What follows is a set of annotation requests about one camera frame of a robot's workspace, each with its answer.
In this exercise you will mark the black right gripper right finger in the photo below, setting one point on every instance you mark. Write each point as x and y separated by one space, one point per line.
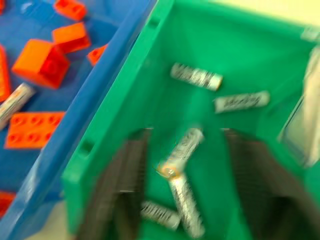
260 190

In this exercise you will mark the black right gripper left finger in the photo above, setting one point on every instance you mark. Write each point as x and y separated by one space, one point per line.
117 185

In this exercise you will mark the white label on green bin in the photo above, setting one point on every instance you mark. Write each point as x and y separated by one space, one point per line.
300 112

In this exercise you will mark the blue plastic bin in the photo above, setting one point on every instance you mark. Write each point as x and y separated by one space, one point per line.
82 95

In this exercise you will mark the green plastic bin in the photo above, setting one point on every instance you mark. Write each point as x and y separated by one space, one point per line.
200 105

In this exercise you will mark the white AA battery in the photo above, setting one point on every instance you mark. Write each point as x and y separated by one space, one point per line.
14 103
196 76
182 152
186 207
160 215
242 102

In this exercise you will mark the orange toy building brick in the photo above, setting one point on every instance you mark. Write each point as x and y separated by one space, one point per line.
96 55
32 130
5 201
70 9
4 75
71 37
40 63

